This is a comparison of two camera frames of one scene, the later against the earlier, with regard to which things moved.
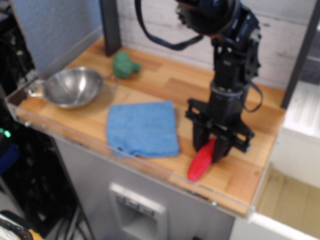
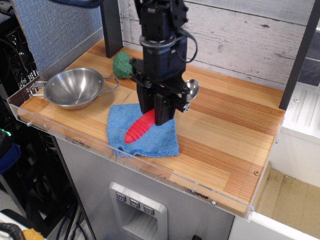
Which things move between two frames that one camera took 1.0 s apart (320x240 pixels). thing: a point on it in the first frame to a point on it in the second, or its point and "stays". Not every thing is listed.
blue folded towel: (147, 129) stays
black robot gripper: (222, 115) to (164, 69)
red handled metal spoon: (201, 161) to (148, 119)
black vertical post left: (111, 25) stays
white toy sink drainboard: (296, 151) stays
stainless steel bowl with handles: (70, 87) stays
